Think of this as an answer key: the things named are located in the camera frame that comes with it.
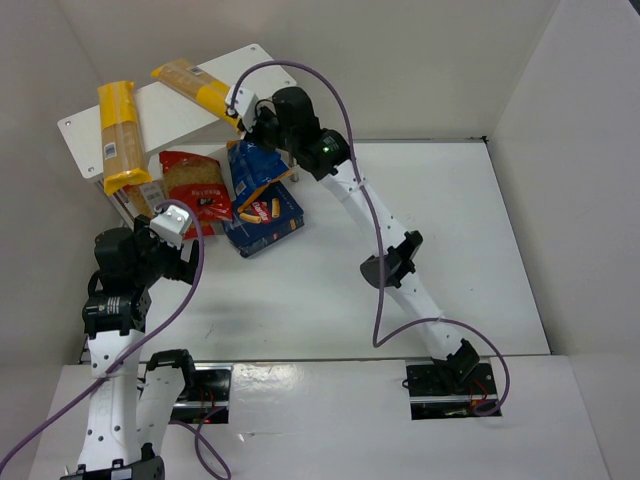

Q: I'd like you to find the yellow spaghetti bag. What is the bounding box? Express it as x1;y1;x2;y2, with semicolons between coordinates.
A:
151;58;241;132
97;80;152;196

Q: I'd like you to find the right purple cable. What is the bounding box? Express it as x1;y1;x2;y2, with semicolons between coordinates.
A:
233;60;511;418

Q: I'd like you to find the purple cable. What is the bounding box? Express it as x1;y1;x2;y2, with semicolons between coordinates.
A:
0;199;232;480
233;60;511;418

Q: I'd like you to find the red pasta bag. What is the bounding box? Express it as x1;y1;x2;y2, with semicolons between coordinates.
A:
123;150;235;248

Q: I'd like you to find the white two-tier shelf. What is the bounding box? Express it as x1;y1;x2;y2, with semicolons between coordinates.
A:
57;43;302;251

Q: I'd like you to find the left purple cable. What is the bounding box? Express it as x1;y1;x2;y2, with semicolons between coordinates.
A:
0;199;232;480

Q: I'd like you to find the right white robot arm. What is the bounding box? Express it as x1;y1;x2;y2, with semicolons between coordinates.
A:
246;87;479;393

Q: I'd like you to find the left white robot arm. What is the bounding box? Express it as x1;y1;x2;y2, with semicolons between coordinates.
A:
67;206;203;479

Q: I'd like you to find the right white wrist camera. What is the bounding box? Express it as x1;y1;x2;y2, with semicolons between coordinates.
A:
225;84;259;135

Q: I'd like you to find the yellow spaghetti bag on shelf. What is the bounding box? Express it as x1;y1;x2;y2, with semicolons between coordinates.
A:
97;80;152;196

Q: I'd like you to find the blue pasta bag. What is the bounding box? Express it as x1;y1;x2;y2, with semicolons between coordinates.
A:
226;140;293;213

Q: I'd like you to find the dark blue Barilla pasta box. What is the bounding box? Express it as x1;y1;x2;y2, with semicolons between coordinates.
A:
222;182;304;258

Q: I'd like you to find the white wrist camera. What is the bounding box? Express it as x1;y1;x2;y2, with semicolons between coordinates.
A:
225;84;259;135
150;204;192;249

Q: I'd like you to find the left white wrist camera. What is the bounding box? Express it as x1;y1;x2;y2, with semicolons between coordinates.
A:
150;204;192;249

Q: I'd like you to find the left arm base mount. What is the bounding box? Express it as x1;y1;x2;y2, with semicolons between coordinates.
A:
170;363;232;426

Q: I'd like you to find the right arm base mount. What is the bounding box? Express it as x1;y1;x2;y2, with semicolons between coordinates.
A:
401;361;499;421

